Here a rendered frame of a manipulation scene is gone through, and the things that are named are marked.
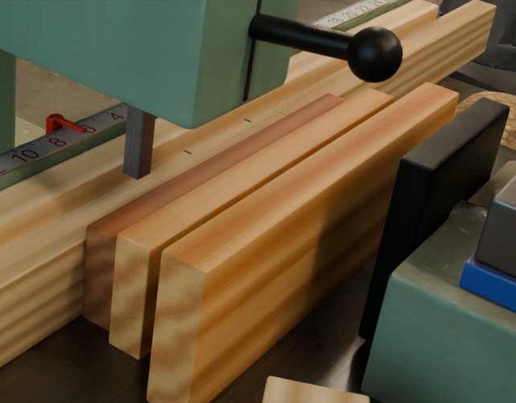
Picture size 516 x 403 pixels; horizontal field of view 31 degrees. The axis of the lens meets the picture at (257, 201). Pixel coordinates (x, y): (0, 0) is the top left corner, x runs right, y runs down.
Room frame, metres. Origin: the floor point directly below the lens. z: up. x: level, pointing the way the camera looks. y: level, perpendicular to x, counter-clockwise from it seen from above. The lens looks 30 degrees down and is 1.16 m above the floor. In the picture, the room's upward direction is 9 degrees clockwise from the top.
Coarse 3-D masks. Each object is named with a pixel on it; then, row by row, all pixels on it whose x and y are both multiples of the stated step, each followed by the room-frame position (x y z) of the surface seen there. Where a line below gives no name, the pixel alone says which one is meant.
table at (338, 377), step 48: (48, 336) 0.31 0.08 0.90; (96, 336) 0.31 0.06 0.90; (288, 336) 0.33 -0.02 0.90; (336, 336) 0.34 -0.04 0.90; (0, 384) 0.27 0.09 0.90; (48, 384) 0.28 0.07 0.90; (96, 384) 0.28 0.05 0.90; (144, 384) 0.29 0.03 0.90; (240, 384) 0.30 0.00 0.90; (336, 384) 0.31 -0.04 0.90
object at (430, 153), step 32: (448, 128) 0.37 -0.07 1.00; (480, 128) 0.37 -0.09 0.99; (416, 160) 0.33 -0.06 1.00; (448, 160) 0.34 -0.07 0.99; (480, 160) 0.38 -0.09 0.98; (416, 192) 0.33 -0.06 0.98; (448, 192) 0.35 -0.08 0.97; (416, 224) 0.33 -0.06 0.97; (480, 224) 0.35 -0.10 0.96; (384, 256) 0.33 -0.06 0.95; (384, 288) 0.33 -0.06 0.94
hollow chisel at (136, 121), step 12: (132, 120) 0.36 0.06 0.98; (144, 120) 0.36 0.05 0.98; (132, 132) 0.36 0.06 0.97; (144, 132) 0.36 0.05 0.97; (132, 144) 0.36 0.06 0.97; (144, 144) 0.36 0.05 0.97; (132, 156) 0.36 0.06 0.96; (144, 156) 0.36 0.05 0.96; (132, 168) 0.36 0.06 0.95; (144, 168) 0.36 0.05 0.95
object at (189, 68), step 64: (0, 0) 0.36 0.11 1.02; (64, 0) 0.34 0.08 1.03; (128, 0) 0.33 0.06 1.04; (192, 0) 0.31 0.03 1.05; (256, 0) 0.34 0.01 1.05; (64, 64) 0.34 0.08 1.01; (128, 64) 0.33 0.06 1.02; (192, 64) 0.31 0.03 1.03; (256, 64) 0.35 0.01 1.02; (192, 128) 0.31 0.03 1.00
